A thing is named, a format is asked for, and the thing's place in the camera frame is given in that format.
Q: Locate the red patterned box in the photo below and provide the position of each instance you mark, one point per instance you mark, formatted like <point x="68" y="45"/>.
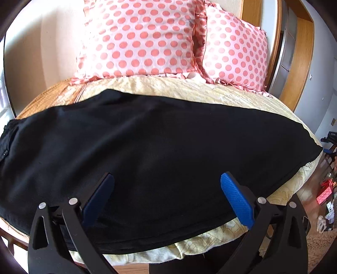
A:
<point x="324" y="195"/>

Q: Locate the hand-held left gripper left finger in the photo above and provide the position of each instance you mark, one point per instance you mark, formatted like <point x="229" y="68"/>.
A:
<point x="98" y="196"/>

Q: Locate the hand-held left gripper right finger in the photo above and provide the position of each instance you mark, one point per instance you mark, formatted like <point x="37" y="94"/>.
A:
<point x="238" y="200"/>

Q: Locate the wooden bed frame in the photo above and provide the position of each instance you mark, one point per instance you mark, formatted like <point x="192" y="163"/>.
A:
<point x="259" y="26"/>

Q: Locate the small pink polka dot pillow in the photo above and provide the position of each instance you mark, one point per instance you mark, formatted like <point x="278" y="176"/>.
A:
<point x="234" y="50"/>

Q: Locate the yellow bed blanket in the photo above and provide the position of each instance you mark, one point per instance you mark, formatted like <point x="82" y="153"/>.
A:
<point x="210" y="92"/>

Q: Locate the black pants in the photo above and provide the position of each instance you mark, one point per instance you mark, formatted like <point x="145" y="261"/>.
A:
<point x="147" y="168"/>

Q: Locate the orange woven bed mat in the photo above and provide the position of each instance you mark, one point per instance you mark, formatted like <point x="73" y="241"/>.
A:
<point x="48" y="98"/>

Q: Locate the large pink polka dot pillow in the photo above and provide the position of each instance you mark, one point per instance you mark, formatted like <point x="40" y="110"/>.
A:
<point x="139" y="39"/>

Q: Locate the wooden wardrobe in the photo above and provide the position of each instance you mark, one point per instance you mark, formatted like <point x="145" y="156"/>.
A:
<point x="296" y="52"/>

